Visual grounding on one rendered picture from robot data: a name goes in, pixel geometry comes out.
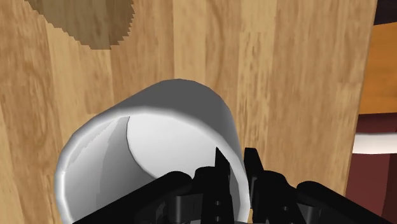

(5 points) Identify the white cup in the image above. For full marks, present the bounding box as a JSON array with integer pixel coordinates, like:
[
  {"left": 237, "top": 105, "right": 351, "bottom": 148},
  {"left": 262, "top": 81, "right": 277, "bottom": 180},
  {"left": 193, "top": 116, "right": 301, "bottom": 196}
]
[{"left": 54, "top": 78, "right": 251, "bottom": 224}]

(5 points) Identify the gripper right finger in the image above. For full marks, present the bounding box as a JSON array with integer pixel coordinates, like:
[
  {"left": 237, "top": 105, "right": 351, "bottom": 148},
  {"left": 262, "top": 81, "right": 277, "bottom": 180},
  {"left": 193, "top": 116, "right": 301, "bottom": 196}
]
[{"left": 243, "top": 147, "right": 392, "bottom": 224}]

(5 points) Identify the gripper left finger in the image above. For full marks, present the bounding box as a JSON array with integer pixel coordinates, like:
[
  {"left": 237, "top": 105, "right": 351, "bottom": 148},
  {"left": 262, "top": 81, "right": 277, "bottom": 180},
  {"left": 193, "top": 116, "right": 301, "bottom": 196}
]
[{"left": 73, "top": 146, "right": 235, "bottom": 224}]

